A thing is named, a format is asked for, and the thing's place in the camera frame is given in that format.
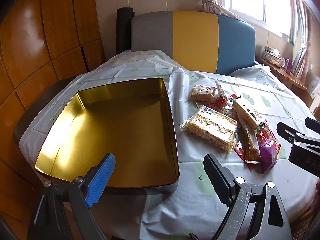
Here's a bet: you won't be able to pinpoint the purple cartoon snack packet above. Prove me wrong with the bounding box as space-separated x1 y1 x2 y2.
259 139 277 174

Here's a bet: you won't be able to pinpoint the green-ended cracker pack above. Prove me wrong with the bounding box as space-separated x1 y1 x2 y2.
232 97 266 133

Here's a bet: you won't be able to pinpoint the clear rice puff cake pack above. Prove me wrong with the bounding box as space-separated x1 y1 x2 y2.
180 106 238 153

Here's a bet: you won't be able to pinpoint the slim white snack stick packet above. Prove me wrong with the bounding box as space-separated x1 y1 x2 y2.
215 79 227 100

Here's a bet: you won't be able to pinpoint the brown-white pastry packet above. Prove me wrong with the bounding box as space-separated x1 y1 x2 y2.
189 85 216 103

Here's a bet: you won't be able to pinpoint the small red candy packet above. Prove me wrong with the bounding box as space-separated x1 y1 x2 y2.
256 123 281 159

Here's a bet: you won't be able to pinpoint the large red sesame snack bag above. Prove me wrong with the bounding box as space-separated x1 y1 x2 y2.
196 94 239 120

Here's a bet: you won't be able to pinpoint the white cloud-print tablecloth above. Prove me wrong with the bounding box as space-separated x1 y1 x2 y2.
19 50 317 239

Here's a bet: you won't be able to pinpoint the wooden side shelf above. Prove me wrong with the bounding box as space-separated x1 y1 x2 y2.
255 56 307 91

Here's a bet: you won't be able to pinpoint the gold metal tin box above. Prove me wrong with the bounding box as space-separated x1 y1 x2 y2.
35 77 180 195

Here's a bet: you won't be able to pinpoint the boxes on shelf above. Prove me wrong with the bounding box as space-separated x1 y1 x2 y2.
263 46 285 67

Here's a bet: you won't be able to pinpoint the grey yellow blue chair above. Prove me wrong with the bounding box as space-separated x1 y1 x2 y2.
131 11 255 75

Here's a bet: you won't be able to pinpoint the black rolled mat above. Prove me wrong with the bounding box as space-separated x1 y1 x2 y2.
116 7 135 54

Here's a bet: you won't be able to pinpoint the wooden wall cabinet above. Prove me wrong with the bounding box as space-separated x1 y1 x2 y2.
1 0 105 239

